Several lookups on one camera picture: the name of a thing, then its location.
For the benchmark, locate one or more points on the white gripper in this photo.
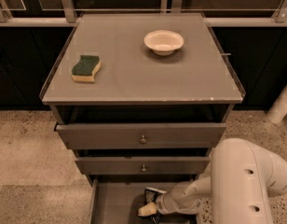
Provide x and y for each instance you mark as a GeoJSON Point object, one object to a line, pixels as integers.
{"type": "Point", "coordinates": [164, 203]}

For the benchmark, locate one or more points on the blue chip bag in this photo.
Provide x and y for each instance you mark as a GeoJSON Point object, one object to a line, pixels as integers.
{"type": "Point", "coordinates": [151, 195]}

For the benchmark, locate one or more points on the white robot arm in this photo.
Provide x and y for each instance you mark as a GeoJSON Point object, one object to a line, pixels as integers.
{"type": "Point", "coordinates": [243, 177]}

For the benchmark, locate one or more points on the grey bottom drawer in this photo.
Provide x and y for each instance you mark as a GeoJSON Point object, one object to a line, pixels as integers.
{"type": "Point", "coordinates": [117, 198]}

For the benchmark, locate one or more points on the grey drawer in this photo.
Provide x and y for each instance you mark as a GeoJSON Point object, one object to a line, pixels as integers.
{"type": "Point", "coordinates": [141, 165]}
{"type": "Point", "coordinates": [140, 135]}
{"type": "Point", "coordinates": [117, 198]}

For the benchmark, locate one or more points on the grey middle drawer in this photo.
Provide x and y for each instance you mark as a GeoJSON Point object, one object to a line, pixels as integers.
{"type": "Point", "coordinates": [141, 165]}

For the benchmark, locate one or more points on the grey top drawer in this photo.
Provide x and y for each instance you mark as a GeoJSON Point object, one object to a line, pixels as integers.
{"type": "Point", "coordinates": [140, 135]}

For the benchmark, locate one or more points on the grey drawer cabinet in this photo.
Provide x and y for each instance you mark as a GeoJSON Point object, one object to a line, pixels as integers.
{"type": "Point", "coordinates": [195, 84]}

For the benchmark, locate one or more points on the green and yellow sponge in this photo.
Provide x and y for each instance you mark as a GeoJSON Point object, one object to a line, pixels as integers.
{"type": "Point", "coordinates": [86, 68]}

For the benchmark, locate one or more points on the white pipe post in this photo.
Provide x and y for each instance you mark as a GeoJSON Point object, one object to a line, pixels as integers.
{"type": "Point", "coordinates": [278, 111]}

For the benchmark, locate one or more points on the metal railing frame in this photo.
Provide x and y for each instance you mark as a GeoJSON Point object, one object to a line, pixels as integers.
{"type": "Point", "coordinates": [217, 13]}

